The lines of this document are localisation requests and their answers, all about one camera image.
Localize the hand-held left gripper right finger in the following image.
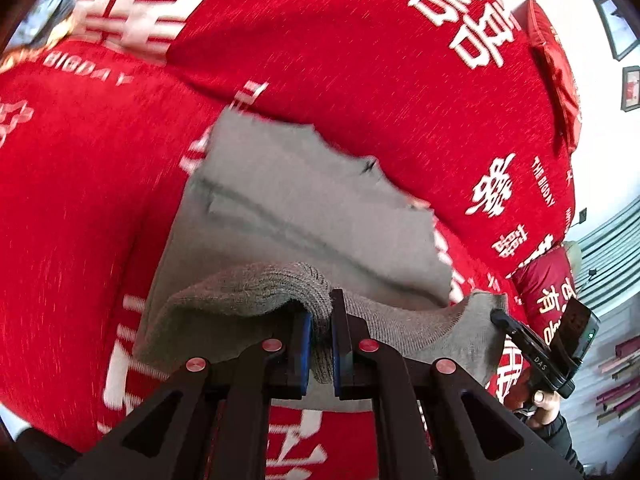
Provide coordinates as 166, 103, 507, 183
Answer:
330, 288, 587, 480

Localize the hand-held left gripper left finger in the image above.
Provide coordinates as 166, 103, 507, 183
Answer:
60, 311, 314, 480

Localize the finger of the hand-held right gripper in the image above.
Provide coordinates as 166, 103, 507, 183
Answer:
490, 309, 577, 401

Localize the grey knit sweater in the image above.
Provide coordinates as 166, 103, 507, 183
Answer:
132, 107, 508, 413

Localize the person's right forearm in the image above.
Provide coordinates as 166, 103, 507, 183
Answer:
530, 412, 588, 478

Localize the pile of patterned clothes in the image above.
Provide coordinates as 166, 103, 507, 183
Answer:
7, 0, 78, 58

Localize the person's right hand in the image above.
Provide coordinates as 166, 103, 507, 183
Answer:
520, 390, 562, 428

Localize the dark red printed cushion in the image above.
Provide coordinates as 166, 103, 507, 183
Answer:
507, 247, 581, 346

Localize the red satin cushion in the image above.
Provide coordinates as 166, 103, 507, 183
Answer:
512, 0, 583, 153

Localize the red printed sofa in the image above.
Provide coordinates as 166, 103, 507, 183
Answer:
0, 0, 583, 480

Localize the grey slatted wall panel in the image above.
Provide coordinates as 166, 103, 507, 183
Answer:
567, 205, 640, 316

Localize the small framed wall picture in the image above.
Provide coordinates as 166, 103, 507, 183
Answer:
620, 65, 640, 112

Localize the large framed wall picture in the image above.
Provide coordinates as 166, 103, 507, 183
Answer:
580, 0, 640, 61

